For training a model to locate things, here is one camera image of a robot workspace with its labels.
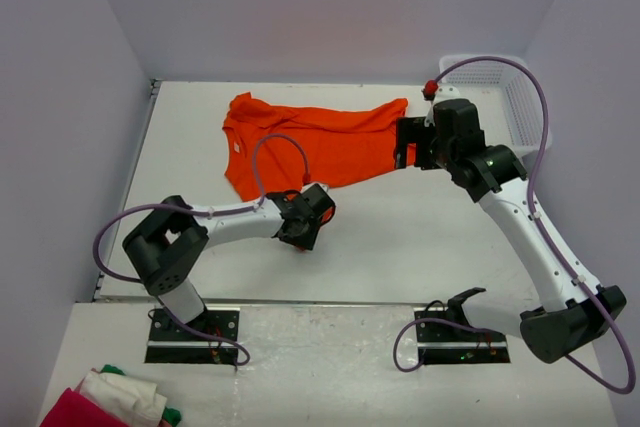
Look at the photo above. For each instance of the green folded shirt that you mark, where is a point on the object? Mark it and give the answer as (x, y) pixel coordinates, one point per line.
(171, 416)

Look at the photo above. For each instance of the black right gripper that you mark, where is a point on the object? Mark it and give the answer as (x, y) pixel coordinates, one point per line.
(411, 130)

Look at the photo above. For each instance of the pink folded shirt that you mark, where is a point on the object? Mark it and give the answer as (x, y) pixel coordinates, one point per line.
(74, 410)

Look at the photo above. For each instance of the orange t shirt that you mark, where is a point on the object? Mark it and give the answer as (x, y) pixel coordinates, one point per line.
(294, 145)

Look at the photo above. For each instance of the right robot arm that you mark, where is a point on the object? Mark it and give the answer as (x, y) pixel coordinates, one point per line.
(573, 302)

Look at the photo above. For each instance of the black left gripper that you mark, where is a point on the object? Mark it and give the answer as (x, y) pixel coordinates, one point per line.
(306, 241)

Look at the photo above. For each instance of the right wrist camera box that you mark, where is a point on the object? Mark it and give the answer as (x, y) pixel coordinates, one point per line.
(434, 95)

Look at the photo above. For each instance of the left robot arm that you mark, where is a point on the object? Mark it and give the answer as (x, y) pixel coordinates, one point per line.
(164, 247)

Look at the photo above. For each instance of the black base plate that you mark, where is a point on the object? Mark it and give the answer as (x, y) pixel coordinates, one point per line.
(440, 344)
(169, 344)

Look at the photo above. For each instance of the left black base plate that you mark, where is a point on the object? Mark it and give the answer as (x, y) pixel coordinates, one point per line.
(169, 344)

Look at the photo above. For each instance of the white folded shirt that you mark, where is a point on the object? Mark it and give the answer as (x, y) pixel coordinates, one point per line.
(132, 401)

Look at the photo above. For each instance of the white plastic basket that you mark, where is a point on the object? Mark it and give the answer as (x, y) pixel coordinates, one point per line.
(508, 104)

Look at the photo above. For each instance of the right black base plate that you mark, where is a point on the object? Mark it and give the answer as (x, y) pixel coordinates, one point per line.
(440, 344)

